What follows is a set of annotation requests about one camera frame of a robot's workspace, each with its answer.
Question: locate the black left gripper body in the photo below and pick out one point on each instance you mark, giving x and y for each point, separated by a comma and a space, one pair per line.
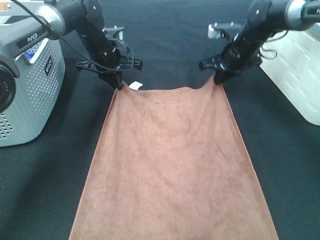
108, 58

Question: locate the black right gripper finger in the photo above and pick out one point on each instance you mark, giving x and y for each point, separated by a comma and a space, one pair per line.
222, 76

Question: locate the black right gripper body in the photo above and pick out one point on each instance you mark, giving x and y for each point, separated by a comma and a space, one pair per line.
230, 64

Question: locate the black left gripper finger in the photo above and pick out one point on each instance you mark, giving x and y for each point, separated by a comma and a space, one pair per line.
114, 79

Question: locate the brown towel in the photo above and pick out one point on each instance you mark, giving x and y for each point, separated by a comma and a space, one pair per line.
172, 165

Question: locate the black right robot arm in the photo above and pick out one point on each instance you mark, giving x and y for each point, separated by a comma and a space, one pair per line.
265, 19

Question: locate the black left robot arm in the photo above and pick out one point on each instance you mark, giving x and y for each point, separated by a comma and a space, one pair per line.
60, 17

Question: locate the white storage box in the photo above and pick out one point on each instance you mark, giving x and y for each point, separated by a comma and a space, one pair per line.
292, 62

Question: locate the grey perforated laundry basket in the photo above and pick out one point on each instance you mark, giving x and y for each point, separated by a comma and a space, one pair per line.
28, 89

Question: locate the blue cloth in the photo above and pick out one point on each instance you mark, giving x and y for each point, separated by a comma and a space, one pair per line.
29, 55

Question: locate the black table cloth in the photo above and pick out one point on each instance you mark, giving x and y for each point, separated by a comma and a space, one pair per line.
41, 182

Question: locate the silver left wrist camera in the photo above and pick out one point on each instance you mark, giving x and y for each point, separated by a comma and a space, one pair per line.
114, 33

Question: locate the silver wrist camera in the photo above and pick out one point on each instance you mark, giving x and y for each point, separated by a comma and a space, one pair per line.
114, 33
219, 30

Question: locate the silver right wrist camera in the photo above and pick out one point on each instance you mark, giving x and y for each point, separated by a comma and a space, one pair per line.
219, 30

